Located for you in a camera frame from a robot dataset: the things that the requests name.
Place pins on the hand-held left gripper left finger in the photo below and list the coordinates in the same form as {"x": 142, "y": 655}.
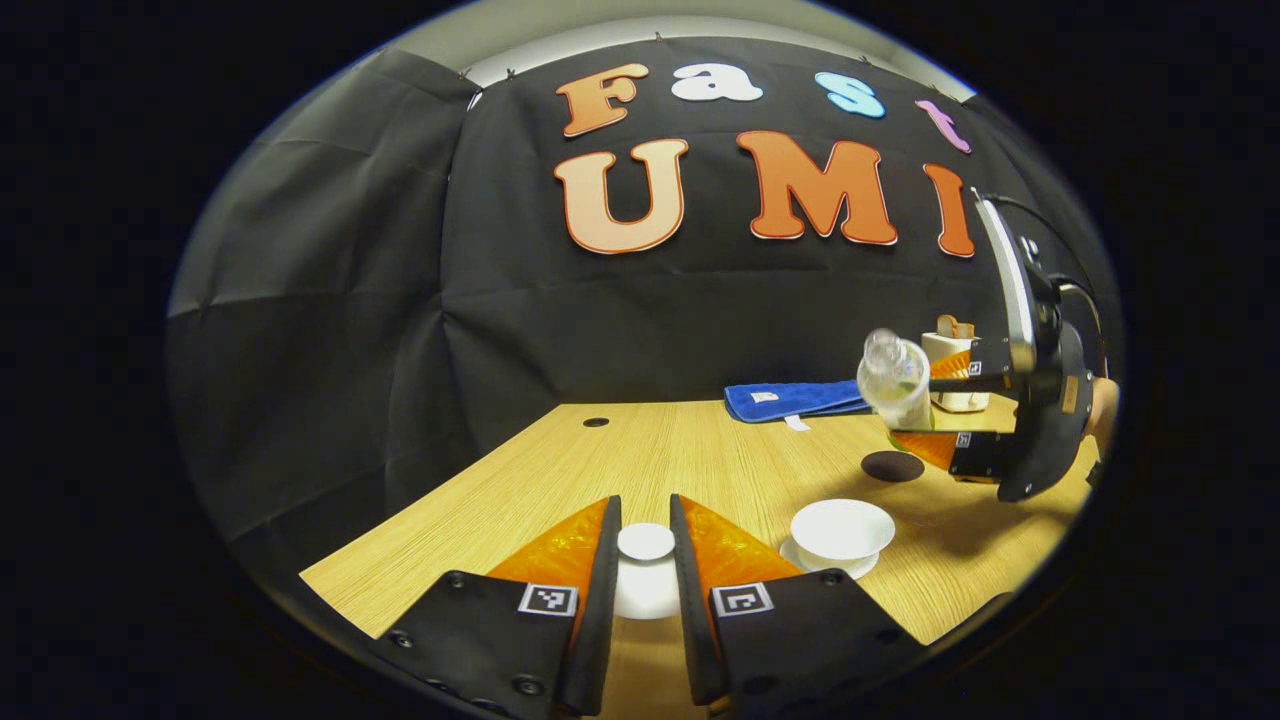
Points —
{"x": 603, "y": 620}

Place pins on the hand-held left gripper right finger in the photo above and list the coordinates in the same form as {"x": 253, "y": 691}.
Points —
{"x": 688, "y": 620}

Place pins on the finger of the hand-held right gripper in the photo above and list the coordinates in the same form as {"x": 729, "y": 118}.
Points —
{"x": 985, "y": 368}
{"x": 975, "y": 452}

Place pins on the dark round coaster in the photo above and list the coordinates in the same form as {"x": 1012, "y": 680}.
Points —
{"x": 892, "y": 466}

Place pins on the white teacup lid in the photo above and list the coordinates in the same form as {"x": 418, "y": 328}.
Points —
{"x": 645, "y": 542}

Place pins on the clear water bottle white label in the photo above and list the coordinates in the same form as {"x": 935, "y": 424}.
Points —
{"x": 893, "y": 385}

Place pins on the white teacup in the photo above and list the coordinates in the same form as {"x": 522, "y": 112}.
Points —
{"x": 842, "y": 528}

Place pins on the white toaster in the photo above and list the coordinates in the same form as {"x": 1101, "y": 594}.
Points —
{"x": 950, "y": 350}

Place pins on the toast slices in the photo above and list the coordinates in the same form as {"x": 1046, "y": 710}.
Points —
{"x": 955, "y": 326}

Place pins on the blue towel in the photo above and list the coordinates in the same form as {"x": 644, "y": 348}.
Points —
{"x": 790, "y": 398}

